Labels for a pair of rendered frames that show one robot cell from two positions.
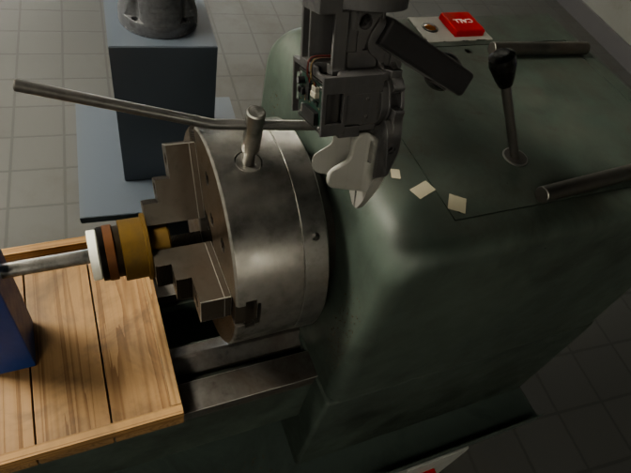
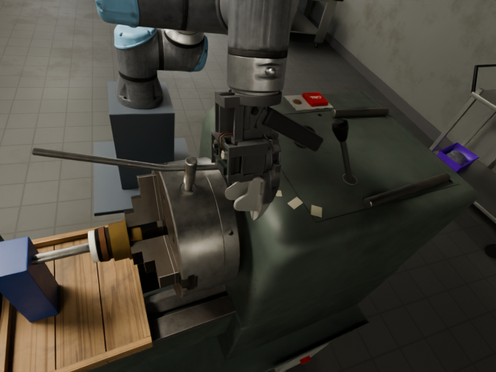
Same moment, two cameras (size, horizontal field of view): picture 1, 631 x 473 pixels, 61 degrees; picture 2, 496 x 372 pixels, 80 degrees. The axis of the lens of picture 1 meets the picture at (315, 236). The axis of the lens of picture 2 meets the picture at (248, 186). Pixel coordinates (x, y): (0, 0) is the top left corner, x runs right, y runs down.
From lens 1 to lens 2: 0.09 m
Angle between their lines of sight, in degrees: 4
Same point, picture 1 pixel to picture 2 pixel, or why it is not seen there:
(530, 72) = (356, 126)
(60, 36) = (91, 102)
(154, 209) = (131, 217)
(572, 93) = (380, 138)
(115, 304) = (111, 270)
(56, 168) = (87, 177)
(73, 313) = (85, 277)
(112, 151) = (114, 172)
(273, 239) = (204, 236)
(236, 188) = (180, 205)
